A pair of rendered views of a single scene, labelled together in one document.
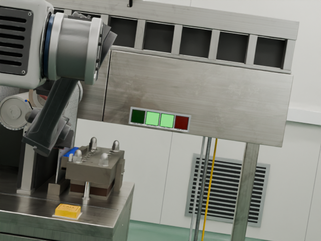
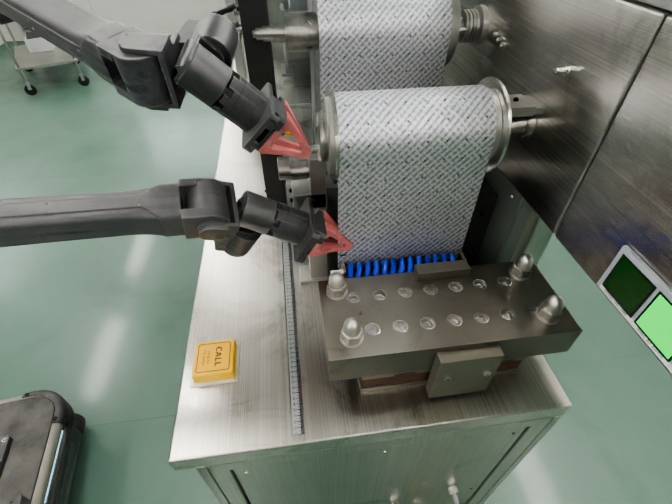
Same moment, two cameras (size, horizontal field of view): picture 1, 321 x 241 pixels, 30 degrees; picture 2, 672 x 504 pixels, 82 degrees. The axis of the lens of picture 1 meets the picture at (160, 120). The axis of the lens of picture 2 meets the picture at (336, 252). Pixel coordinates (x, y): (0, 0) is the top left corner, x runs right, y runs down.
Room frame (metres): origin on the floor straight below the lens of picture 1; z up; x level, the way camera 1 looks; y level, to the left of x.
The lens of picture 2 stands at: (2.04, -0.15, 1.54)
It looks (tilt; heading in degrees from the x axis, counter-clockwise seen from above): 43 degrees down; 80
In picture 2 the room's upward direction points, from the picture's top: straight up
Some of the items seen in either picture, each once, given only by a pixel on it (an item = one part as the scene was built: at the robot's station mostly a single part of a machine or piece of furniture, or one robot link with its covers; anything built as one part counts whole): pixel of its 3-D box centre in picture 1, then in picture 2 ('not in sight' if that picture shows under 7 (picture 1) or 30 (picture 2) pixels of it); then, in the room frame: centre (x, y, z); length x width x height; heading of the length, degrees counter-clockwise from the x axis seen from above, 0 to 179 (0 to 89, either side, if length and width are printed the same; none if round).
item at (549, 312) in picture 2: (115, 145); (552, 306); (2.44, 0.17, 1.05); 0.04 x 0.04 x 0.04
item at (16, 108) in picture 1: (24, 109); not in sight; (2.26, 0.52, 1.17); 0.26 x 0.12 x 0.12; 177
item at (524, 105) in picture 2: not in sight; (518, 104); (2.43, 0.39, 1.28); 0.06 x 0.05 x 0.02; 177
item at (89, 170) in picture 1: (97, 163); (439, 315); (2.29, 0.22, 1.00); 0.40 x 0.16 x 0.06; 177
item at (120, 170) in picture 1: (120, 174); (463, 373); (2.30, 0.13, 0.96); 0.10 x 0.03 x 0.11; 177
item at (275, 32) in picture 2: not in sight; (269, 33); (2.06, 0.66, 1.33); 0.06 x 0.03 x 0.03; 177
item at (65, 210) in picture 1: (68, 211); (215, 360); (1.89, 0.26, 0.91); 0.07 x 0.07 x 0.02; 87
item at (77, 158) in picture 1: (77, 155); (336, 283); (2.12, 0.28, 1.05); 0.04 x 0.04 x 0.04
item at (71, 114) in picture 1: (68, 132); (405, 223); (2.25, 0.34, 1.11); 0.23 x 0.01 x 0.18; 177
